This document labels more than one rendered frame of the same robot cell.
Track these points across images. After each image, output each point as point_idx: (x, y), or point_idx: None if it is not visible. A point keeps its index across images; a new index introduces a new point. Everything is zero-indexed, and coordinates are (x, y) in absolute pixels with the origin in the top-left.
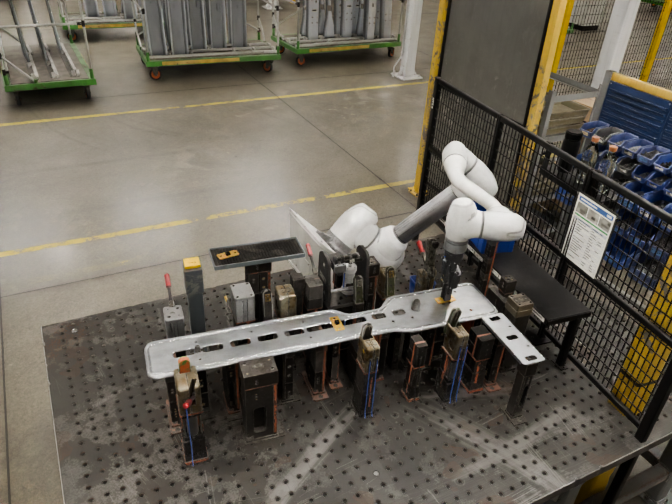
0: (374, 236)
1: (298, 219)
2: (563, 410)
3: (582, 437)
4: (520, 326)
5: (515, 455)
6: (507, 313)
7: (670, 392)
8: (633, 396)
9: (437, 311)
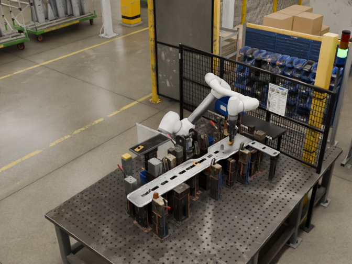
0: (180, 125)
1: (144, 126)
2: (287, 172)
3: (299, 179)
4: (262, 143)
5: (280, 193)
6: (255, 140)
7: (325, 150)
8: (310, 157)
9: (230, 147)
